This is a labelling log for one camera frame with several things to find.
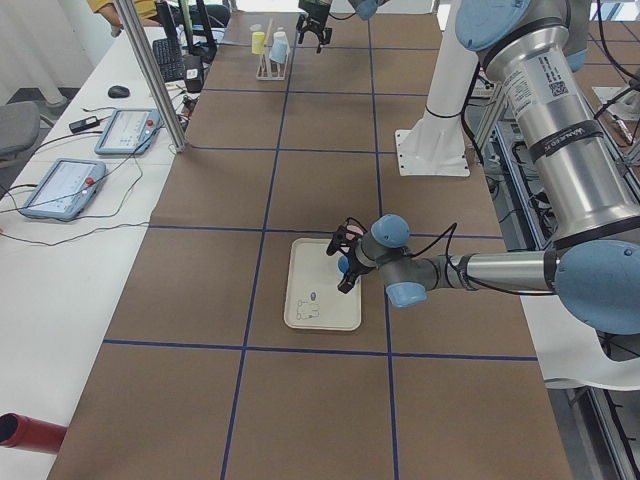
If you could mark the blue teach pendant near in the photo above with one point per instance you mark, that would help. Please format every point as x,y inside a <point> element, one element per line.
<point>66,189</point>

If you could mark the yellow plastic cup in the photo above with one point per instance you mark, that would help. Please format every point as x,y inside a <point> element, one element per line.
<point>258,39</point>

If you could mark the grey aluminium post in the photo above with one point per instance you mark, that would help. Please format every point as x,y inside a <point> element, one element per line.
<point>143,53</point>

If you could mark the black keyboard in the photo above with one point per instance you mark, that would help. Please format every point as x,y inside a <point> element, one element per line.
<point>168,55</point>

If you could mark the cream plastic tray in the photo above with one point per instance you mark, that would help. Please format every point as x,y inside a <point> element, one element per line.
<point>313,301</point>

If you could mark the black power adapter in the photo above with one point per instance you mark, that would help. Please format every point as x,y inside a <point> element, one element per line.
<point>84,124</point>

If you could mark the blue teach pendant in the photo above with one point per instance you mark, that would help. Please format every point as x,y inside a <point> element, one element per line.
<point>128,131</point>
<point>66,189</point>

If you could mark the white chair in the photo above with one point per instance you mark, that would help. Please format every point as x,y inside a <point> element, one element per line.
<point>569,352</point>

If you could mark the white wire cup rack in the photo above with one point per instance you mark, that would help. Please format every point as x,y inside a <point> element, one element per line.
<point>268,70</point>

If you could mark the grey office chair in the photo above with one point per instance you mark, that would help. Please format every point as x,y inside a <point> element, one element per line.
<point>20,126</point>

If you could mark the red cylinder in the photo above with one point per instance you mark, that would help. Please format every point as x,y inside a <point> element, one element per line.
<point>29,434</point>

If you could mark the blue teach pendant far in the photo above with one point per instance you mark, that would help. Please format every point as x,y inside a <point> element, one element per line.
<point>128,131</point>

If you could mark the black monitor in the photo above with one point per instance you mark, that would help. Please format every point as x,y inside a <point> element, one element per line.
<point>199,37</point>

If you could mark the blue cup by pink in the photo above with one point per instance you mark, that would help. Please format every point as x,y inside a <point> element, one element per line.
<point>343,265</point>

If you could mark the pale green plastic cup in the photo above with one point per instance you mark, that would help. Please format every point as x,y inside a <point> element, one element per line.
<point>281,35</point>

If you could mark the pink plastic cup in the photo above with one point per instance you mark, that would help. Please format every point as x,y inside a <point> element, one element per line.
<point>353,232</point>

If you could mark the blue cup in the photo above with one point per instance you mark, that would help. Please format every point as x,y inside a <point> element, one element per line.
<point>279,51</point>
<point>343,265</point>

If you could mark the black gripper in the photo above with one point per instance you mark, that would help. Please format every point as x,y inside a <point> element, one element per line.
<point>315,13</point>
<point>354,261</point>

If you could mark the black computer mouse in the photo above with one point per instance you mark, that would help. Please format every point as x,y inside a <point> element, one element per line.
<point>118,92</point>

